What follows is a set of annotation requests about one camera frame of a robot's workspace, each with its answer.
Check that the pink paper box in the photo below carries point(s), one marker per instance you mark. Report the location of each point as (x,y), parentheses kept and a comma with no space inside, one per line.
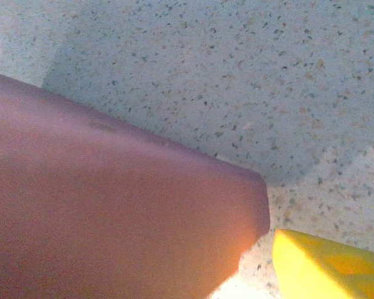
(112,211)

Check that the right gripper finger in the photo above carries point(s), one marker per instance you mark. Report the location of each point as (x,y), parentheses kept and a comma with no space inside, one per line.
(318,268)

